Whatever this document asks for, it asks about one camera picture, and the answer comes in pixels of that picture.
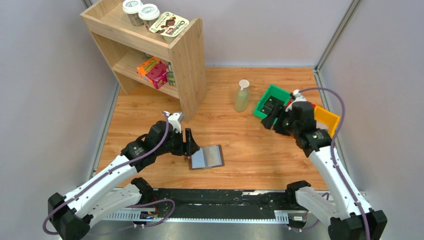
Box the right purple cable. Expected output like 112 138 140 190
298 87 373 240

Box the white lidded cup left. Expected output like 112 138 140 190
122 0 144 26

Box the black card in green bin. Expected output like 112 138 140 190
260 96 284 116

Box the wooden shelf unit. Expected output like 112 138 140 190
80 0 207 122

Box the yellow plastic bin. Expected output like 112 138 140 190
314 105 341 137

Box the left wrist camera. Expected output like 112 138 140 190
165 111 184 134

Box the white lidded cup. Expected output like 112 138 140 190
138 3 161 30
122 0 144 26

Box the Chobani yogurt package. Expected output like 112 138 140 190
148 11 190 38

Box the pink snack box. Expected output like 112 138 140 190
143 63 168 89

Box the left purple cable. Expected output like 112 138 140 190
42 111 176 236

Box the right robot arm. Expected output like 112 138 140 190
261 101 388 240

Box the green box on shelf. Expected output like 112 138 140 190
166 62 177 88

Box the brown leather card holder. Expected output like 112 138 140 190
188 145 225 170

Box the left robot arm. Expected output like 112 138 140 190
47 120 200 240

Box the white lidded cup right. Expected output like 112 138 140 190
138 3 161 30

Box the orange snack box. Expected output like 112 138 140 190
136 56 162 80

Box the purple cable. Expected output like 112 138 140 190
298 87 373 240
42 111 176 236

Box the green plastic bin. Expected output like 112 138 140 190
253 84 291 119

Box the green soap bottle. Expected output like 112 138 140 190
234 79 250 112

